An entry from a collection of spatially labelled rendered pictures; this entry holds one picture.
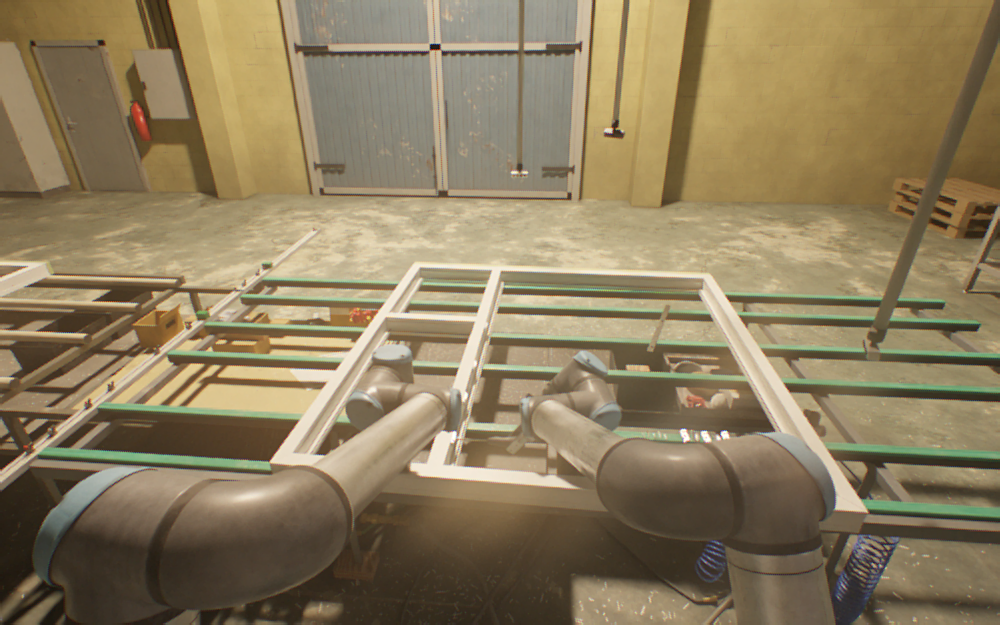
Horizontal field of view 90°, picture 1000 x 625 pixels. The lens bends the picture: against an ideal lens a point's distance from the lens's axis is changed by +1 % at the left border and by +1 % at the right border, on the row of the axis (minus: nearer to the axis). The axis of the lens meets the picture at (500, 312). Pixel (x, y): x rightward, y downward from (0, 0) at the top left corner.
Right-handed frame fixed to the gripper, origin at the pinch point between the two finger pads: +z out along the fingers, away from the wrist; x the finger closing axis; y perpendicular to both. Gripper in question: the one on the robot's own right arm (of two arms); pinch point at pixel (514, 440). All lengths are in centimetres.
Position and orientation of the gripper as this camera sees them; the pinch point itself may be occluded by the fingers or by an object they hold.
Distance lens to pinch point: 146.5
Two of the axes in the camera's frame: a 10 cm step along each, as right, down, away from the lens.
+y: -7.9, -5.9, -1.5
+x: -1.1, 3.9, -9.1
